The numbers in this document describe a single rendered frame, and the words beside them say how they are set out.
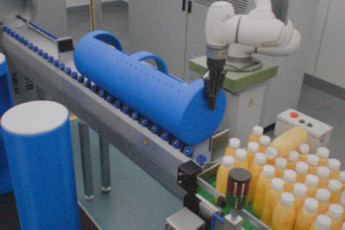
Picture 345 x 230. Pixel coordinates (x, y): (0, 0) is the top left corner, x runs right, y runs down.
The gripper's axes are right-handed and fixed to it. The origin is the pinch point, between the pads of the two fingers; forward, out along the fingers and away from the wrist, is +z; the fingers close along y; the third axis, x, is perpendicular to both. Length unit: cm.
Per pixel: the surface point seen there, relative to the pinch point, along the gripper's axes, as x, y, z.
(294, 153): -38.1, 3.8, 6.5
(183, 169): -10.9, -25.4, 15.9
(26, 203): 48, -66, 51
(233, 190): -46, -41, -6
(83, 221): 68, -30, 101
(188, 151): -0.4, -12.5, 19.1
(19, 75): 194, -11, 55
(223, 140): -8.1, -0.1, 14.8
